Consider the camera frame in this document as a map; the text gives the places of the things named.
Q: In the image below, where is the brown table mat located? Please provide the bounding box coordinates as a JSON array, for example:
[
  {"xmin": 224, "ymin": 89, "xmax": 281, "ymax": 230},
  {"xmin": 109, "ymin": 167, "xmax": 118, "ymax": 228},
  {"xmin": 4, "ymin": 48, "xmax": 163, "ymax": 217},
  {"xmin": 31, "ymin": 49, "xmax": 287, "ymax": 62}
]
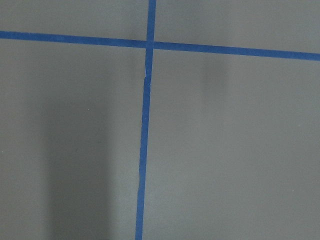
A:
[{"xmin": 0, "ymin": 0, "xmax": 320, "ymax": 240}]

